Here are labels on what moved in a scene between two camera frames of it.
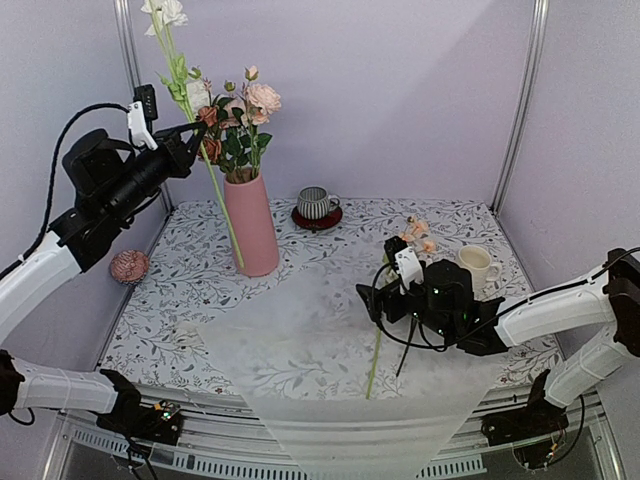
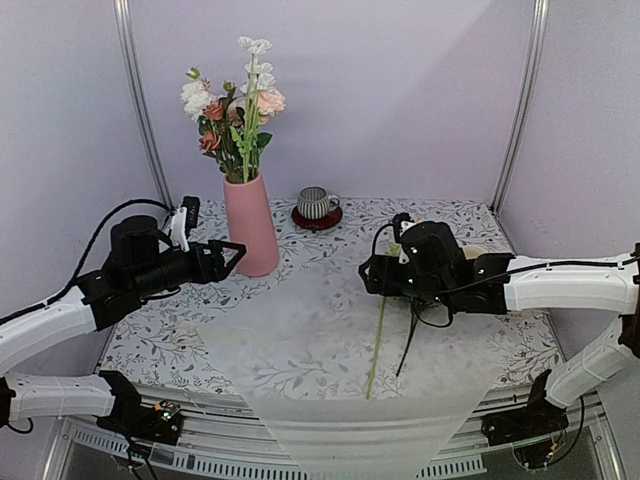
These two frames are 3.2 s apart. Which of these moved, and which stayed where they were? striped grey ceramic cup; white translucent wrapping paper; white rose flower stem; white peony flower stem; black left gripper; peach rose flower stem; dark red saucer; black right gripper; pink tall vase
Moved: white rose flower stem; black left gripper; black right gripper
Stayed: striped grey ceramic cup; dark red saucer; pink tall vase; white translucent wrapping paper; peach rose flower stem; white peony flower stem
